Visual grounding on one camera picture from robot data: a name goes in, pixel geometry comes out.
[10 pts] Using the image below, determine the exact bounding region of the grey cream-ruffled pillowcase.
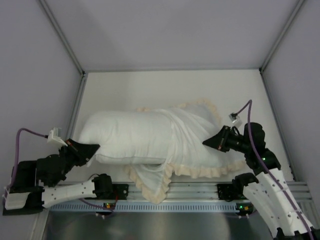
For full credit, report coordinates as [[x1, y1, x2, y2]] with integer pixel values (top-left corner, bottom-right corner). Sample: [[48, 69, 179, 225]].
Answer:
[[124, 99, 246, 204]]

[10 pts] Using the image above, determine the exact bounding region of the white pillow insert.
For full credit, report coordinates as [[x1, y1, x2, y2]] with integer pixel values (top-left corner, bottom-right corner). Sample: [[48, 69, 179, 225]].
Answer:
[[78, 111, 172, 165]]

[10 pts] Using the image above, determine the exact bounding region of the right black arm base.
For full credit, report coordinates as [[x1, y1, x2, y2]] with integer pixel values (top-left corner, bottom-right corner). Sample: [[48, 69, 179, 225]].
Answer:
[[216, 183, 241, 202]]

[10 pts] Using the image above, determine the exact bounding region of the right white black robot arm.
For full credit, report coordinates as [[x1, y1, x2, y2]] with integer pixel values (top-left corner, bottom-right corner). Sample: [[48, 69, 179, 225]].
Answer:
[[203, 122, 320, 240]]

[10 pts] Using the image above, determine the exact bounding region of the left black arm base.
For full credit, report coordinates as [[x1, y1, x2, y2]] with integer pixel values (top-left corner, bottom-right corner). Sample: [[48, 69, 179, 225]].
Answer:
[[109, 183, 129, 200]]

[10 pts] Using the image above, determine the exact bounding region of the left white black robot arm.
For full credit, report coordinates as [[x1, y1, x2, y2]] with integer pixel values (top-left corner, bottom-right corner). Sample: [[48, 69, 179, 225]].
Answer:
[[2, 139, 113, 216]]

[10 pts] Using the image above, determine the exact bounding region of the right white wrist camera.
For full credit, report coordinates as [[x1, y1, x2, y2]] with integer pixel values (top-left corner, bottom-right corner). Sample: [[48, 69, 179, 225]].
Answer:
[[228, 112, 243, 128]]

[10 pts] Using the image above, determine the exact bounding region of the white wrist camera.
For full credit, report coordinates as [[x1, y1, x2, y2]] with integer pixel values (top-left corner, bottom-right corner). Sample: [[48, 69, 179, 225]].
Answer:
[[47, 127, 67, 147], [228, 112, 243, 128]]

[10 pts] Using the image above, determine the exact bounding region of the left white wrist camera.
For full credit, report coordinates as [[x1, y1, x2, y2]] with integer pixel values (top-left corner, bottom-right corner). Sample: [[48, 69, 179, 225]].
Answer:
[[47, 127, 67, 147]]

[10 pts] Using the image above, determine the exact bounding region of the aluminium mounting rail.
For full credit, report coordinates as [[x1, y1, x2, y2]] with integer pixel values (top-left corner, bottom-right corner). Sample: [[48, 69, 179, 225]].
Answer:
[[57, 181, 313, 201]]

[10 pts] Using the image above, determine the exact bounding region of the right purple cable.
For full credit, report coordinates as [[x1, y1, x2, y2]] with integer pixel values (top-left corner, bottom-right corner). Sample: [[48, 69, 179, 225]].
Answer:
[[234, 99, 315, 240]]

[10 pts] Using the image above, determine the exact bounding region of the slotted grey cable duct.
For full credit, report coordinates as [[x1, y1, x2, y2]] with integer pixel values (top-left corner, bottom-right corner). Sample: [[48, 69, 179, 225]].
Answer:
[[49, 200, 254, 214]]

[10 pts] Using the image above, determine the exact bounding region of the left aluminium frame post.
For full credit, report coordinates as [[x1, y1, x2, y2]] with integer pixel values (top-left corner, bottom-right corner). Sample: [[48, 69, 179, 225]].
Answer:
[[37, 0, 86, 76]]

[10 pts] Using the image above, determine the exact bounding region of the aluminium frame post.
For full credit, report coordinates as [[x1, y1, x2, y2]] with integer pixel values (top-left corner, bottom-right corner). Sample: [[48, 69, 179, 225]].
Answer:
[[37, 0, 86, 76], [259, 0, 307, 75]]

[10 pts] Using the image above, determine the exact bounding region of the right aluminium frame post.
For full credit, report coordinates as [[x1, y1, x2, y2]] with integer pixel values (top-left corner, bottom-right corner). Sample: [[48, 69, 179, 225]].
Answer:
[[259, 0, 307, 75]]

